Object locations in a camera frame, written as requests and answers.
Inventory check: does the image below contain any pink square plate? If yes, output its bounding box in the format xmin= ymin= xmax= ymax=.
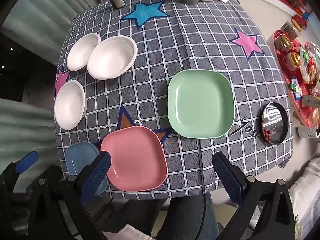
xmin=100 ymin=126 xmax=168 ymax=192

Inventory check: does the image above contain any gold round tin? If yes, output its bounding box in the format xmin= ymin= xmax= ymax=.
xmin=286 ymin=52 xmax=302 ymax=68

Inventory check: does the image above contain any person's leg in jeans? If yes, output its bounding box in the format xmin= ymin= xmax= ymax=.
xmin=155 ymin=192 xmax=220 ymax=240

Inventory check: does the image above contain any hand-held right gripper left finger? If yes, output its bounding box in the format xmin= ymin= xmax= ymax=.
xmin=29 ymin=151 xmax=112 ymax=240

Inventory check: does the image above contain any red tray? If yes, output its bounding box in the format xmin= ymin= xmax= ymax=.
xmin=272 ymin=29 xmax=320 ymax=128

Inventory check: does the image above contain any large white bowl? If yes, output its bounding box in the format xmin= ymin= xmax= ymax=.
xmin=87 ymin=35 xmax=138 ymax=81

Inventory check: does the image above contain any blue square plate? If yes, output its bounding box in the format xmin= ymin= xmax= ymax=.
xmin=65 ymin=141 xmax=108 ymax=194

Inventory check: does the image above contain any pile of red berries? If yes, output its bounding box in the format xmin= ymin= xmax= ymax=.
xmin=261 ymin=129 xmax=273 ymax=142

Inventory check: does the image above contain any green square plate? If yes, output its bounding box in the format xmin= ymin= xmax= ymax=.
xmin=167 ymin=69 xmax=235 ymax=139

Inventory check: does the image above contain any round metal dish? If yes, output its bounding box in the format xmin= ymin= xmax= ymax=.
xmin=261 ymin=102 xmax=289 ymax=145

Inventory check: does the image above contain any white cushion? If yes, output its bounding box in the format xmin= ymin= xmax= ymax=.
xmin=287 ymin=156 xmax=320 ymax=240

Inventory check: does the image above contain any black cable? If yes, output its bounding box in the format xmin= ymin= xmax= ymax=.
xmin=199 ymin=192 xmax=208 ymax=240

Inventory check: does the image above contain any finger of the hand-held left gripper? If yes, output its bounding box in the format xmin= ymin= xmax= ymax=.
xmin=0 ymin=151 xmax=39 ymax=180

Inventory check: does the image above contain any small white bowl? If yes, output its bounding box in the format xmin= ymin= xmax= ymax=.
xmin=67 ymin=33 xmax=101 ymax=71
xmin=54 ymin=80 xmax=87 ymax=131

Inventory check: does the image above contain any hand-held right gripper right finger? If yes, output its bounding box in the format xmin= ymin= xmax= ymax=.
xmin=212 ymin=152 xmax=295 ymax=240

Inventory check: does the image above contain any grey checked star tablecloth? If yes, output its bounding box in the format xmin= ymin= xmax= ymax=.
xmin=54 ymin=0 xmax=294 ymax=200

